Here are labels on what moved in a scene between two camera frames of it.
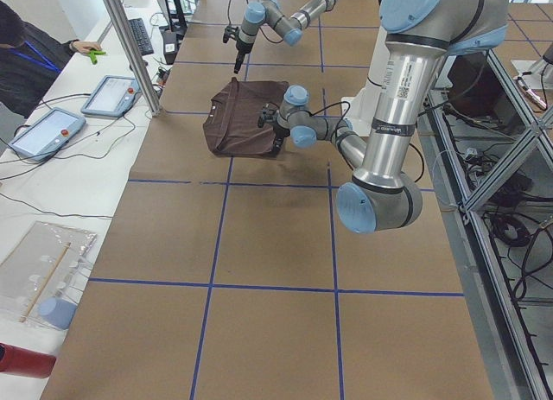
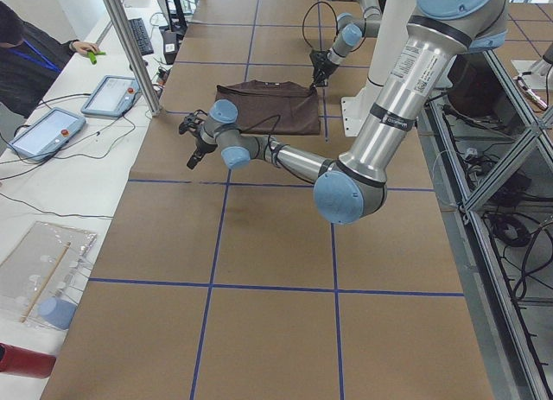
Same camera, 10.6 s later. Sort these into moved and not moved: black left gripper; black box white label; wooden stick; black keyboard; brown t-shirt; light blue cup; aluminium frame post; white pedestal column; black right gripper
Moved: black right gripper; black left gripper; brown t-shirt
Not moved: light blue cup; black box white label; white pedestal column; black keyboard; wooden stick; aluminium frame post
